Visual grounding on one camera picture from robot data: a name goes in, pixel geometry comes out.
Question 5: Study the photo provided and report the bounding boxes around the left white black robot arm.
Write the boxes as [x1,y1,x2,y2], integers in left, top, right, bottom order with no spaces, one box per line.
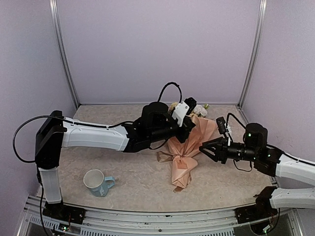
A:
[35,97,196,219]

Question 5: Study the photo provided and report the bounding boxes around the right aluminium frame post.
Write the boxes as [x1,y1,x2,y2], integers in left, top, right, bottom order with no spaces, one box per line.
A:
[238,0,267,110]

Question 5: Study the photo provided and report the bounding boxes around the white fake rose stem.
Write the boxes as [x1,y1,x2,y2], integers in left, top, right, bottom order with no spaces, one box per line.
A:
[192,104,209,118]

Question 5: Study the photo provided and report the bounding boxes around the front aluminium rail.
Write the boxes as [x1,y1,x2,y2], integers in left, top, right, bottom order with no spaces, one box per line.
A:
[14,195,305,236]

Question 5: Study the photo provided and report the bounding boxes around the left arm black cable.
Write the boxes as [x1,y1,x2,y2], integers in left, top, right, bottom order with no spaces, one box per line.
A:
[13,115,54,163]

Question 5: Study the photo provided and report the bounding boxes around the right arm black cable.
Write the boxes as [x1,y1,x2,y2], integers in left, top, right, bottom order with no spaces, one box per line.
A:
[226,112,248,130]

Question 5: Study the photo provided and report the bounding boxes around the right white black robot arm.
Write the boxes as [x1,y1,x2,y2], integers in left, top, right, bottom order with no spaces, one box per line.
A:
[199,123,315,218]

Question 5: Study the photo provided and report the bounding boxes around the blue white ceramic mug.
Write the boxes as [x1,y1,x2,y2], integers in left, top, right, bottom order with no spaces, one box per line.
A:
[83,169,115,197]

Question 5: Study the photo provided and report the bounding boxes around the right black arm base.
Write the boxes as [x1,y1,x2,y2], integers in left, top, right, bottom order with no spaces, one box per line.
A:
[235,197,278,224]

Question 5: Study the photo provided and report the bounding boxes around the yellow fake flower stem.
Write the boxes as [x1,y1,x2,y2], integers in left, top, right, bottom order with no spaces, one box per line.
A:
[169,102,178,112]

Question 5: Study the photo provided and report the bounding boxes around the left aluminium frame post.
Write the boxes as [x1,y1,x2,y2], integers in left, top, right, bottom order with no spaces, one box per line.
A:
[49,0,81,109]

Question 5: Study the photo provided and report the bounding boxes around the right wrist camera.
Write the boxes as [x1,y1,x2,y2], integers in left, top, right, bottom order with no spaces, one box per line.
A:
[216,117,233,146]

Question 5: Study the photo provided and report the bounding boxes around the aluminium frame post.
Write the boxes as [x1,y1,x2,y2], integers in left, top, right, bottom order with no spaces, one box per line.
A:
[238,0,267,110]
[49,0,81,109]

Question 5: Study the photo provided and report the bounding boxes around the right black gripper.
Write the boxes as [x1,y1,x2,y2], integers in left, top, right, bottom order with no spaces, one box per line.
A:
[199,137,259,165]

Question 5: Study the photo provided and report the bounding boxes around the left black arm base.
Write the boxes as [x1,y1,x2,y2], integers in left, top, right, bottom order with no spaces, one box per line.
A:
[42,204,86,225]

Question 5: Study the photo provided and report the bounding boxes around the beige ribbon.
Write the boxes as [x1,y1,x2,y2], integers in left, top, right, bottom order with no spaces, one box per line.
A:
[157,150,173,162]

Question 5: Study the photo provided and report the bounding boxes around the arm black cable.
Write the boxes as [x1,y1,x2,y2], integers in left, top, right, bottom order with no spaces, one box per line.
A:
[226,112,248,130]
[13,115,54,163]

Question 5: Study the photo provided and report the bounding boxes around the pink beige wrapping paper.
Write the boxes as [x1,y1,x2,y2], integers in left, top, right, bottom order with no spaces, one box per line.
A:
[167,115,218,193]

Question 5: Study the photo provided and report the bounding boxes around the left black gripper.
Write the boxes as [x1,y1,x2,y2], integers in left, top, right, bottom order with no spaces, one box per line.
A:
[149,111,199,143]

